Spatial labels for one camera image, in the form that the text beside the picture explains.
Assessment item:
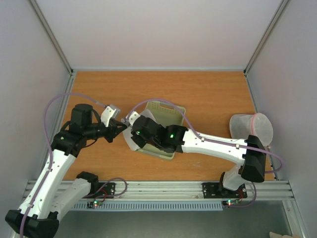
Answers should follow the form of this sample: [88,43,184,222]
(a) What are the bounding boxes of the white mesh laundry bag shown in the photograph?
[123,109,157,151]

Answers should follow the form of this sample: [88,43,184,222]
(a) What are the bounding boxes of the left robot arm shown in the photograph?
[5,104,126,238]

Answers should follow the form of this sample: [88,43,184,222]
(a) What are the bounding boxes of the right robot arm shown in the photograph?
[128,113,266,197]

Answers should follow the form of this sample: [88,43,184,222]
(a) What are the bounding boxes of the pink-rimmed mesh laundry bag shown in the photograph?
[229,113,273,147]

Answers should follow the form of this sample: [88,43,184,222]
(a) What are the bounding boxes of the green plastic basket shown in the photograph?
[137,101,184,160]

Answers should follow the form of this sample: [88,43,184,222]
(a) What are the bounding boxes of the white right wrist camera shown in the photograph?
[125,111,140,126]

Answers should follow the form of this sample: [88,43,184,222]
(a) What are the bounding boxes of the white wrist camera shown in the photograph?
[125,111,140,126]
[101,105,120,127]

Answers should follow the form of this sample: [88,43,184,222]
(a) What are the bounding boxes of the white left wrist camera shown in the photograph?
[101,105,120,127]

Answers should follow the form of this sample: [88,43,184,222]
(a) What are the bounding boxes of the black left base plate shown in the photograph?
[84,182,116,199]

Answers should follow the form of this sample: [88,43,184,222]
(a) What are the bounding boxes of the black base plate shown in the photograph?
[202,182,248,199]
[84,182,116,199]

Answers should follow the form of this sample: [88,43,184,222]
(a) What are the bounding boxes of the grey slotted cable duct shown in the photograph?
[71,201,223,212]

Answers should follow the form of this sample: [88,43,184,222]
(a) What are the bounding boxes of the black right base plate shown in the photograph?
[202,182,248,199]

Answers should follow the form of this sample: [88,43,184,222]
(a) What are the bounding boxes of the aluminium front rail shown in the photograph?
[22,180,294,201]

